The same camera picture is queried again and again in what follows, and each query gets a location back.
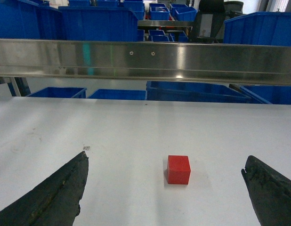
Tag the blue bin below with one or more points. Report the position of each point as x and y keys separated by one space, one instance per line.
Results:
x=60 y=92
x=193 y=92
x=119 y=94

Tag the blue bin below middle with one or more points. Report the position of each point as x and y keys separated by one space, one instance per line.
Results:
x=119 y=94

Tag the stainless steel shelf rack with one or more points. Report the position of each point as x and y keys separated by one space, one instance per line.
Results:
x=146 y=61

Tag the blue bin below right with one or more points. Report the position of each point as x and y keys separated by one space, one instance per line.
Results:
x=193 y=92

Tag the black office chair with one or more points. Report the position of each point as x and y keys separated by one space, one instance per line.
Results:
x=208 y=26

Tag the red magnetic cube block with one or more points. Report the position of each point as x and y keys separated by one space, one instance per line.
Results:
x=178 y=170

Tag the blue bin below left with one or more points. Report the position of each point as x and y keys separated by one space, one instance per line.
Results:
x=60 y=92

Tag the large blue bin left shelf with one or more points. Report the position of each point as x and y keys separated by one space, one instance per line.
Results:
x=30 y=19

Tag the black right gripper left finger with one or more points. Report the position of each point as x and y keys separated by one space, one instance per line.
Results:
x=53 y=202

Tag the large blue bin centre shelf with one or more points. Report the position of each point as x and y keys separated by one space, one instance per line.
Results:
x=99 y=24

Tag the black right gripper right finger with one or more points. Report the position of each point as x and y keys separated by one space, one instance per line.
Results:
x=269 y=192

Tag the large blue bin shelf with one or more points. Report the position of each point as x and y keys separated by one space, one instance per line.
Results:
x=99 y=24
x=259 y=28
x=30 y=19

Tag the large blue bin right shelf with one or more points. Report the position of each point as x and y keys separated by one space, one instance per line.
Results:
x=259 y=28

